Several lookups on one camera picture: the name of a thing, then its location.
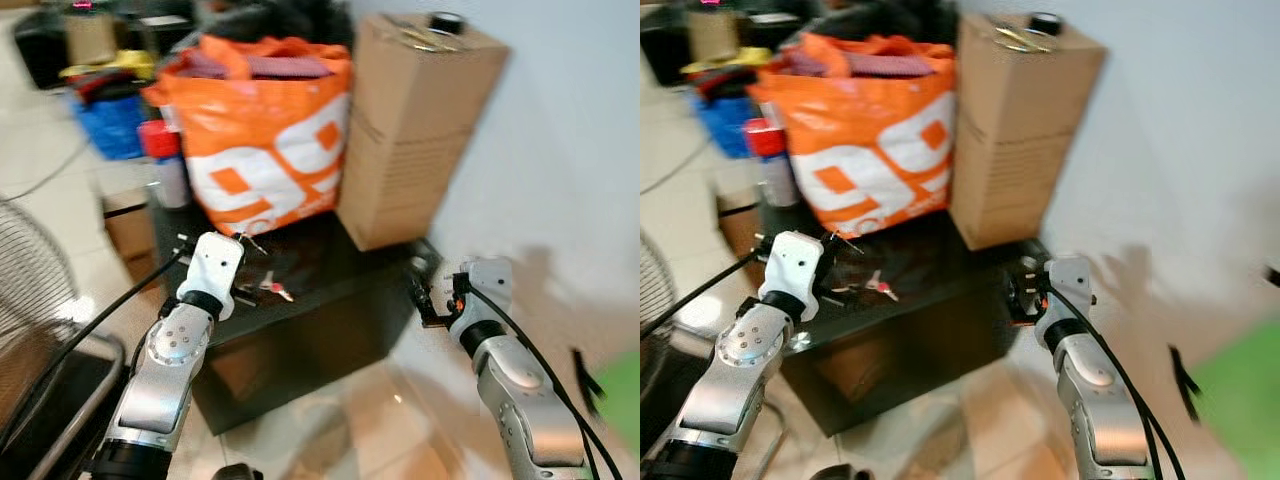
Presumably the black glossy low table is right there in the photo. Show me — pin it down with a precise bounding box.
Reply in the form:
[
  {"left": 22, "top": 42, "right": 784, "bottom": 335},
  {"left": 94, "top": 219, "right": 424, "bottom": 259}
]
[
  {"left": 148, "top": 185, "right": 443, "bottom": 437},
  {"left": 752, "top": 185, "right": 1053, "bottom": 438}
]

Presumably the small brown cardboard box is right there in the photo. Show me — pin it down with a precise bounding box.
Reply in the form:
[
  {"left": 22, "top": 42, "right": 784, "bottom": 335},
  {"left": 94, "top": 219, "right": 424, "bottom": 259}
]
[
  {"left": 100, "top": 188, "right": 161, "bottom": 267},
  {"left": 714, "top": 186, "right": 767, "bottom": 263}
]

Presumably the spray can with red cap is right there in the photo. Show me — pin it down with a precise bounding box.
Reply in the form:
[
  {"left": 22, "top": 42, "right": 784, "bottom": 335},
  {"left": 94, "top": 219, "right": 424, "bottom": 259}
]
[
  {"left": 138, "top": 119, "right": 192, "bottom": 211},
  {"left": 744, "top": 117, "right": 800, "bottom": 209}
]

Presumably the orange white shopping bag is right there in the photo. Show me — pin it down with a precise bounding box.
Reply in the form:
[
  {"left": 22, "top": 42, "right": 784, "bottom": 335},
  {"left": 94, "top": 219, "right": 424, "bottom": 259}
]
[
  {"left": 143, "top": 34, "right": 357, "bottom": 238},
  {"left": 748, "top": 32, "right": 959, "bottom": 239}
]

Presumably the tall brown cardboard box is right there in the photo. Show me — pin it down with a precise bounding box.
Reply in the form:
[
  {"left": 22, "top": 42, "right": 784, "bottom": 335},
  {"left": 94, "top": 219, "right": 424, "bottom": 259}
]
[
  {"left": 947, "top": 12, "right": 1110, "bottom": 252},
  {"left": 335, "top": 12, "right": 512, "bottom": 252}
]

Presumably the blue bag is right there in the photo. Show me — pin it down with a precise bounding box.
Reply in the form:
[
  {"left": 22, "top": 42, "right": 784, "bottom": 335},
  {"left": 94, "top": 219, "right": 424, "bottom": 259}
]
[
  {"left": 695, "top": 90, "right": 757, "bottom": 160},
  {"left": 70, "top": 86, "right": 147, "bottom": 162}
]

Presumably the green blurred object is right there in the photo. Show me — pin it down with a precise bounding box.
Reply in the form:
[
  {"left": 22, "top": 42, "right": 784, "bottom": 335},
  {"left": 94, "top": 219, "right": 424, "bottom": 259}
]
[
  {"left": 594, "top": 348, "right": 641, "bottom": 453},
  {"left": 1188, "top": 342, "right": 1280, "bottom": 480}
]

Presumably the yellow cloth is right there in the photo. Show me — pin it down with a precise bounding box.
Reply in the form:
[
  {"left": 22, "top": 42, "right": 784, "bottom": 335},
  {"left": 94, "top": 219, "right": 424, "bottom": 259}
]
[
  {"left": 682, "top": 48, "right": 773, "bottom": 77},
  {"left": 60, "top": 50, "right": 157, "bottom": 83}
]

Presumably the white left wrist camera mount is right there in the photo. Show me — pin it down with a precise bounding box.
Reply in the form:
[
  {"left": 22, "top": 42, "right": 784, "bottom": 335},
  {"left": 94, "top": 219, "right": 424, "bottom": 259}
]
[
  {"left": 178, "top": 232, "right": 247, "bottom": 321},
  {"left": 757, "top": 231, "right": 827, "bottom": 322}
]

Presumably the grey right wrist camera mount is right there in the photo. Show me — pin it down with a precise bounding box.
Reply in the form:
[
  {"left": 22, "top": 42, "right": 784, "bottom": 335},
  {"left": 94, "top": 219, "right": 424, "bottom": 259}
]
[
  {"left": 440, "top": 256, "right": 516, "bottom": 339},
  {"left": 1034, "top": 254, "right": 1097, "bottom": 347}
]

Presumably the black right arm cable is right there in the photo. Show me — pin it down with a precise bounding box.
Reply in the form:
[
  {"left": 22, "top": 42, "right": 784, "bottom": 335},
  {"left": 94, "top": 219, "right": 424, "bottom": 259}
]
[
  {"left": 1048, "top": 288, "right": 1187, "bottom": 480},
  {"left": 462, "top": 284, "right": 623, "bottom": 480}
]

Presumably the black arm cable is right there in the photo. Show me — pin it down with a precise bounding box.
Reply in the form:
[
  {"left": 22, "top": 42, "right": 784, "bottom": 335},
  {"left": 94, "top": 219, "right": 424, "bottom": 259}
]
[
  {"left": 0, "top": 248, "right": 193, "bottom": 446},
  {"left": 640, "top": 248, "right": 769, "bottom": 339},
  {"left": 1048, "top": 288, "right": 1187, "bottom": 480},
  {"left": 462, "top": 284, "right": 623, "bottom": 480}
]

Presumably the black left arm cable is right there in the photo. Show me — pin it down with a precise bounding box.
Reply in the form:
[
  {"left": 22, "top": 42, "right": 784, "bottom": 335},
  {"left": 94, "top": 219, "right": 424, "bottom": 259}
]
[
  {"left": 640, "top": 248, "right": 769, "bottom": 339},
  {"left": 0, "top": 248, "right": 193, "bottom": 446}
]

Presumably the wire fan guard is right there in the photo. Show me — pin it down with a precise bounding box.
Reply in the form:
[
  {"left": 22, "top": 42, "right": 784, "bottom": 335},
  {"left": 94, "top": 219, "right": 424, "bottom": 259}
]
[
  {"left": 0, "top": 195, "right": 81, "bottom": 366},
  {"left": 640, "top": 232, "right": 674, "bottom": 333}
]

